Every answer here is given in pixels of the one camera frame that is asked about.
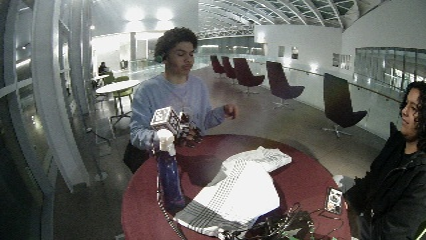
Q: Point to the white cube with black markers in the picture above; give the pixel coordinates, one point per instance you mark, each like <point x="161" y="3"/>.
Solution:
<point x="166" y="120"/>

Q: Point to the dark red swivel chair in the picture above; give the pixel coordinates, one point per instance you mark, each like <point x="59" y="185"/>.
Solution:
<point x="340" y="103"/>
<point x="228" y="67"/>
<point x="280" y="83"/>
<point x="246" y="74"/>
<point x="216" y="65"/>

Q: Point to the blue bottle with white cap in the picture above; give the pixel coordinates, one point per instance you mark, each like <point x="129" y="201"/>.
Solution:
<point x="171" y="180"/>

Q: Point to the the person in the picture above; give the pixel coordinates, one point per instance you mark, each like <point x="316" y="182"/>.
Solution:
<point x="174" y="95"/>

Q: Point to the white cloth with black checks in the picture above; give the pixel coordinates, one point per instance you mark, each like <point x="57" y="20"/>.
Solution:
<point x="242" y="193"/>

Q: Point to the green chair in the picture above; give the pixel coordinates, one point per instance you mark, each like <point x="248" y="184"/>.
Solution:
<point x="123" y="92"/>
<point x="109" y="79"/>

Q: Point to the white round table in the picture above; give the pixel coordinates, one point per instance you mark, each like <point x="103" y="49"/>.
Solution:
<point x="118" y="86"/>

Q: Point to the green headphones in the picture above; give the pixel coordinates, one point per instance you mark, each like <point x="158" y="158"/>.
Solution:
<point x="159" y="58"/>

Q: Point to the black tangle of electronics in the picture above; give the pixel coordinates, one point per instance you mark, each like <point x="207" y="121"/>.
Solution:
<point x="278" y="226"/>

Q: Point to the bright ceiling lamp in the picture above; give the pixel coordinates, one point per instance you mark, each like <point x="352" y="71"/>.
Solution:
<point x="165" y="13"/>
<point x="135" y="14"/>

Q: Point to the framed wall picture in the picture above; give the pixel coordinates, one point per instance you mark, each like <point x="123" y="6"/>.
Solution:
<point x="282" y="51"/>
<point x="295" y="53"/>
<point x="342" y="61"/>

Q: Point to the wall handrail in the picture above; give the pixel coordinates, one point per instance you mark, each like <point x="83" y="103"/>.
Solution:
<point x="355" y="85"/>

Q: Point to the smartphone with dark frame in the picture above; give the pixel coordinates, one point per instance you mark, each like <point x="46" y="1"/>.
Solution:
<point x="335" y="200"/>

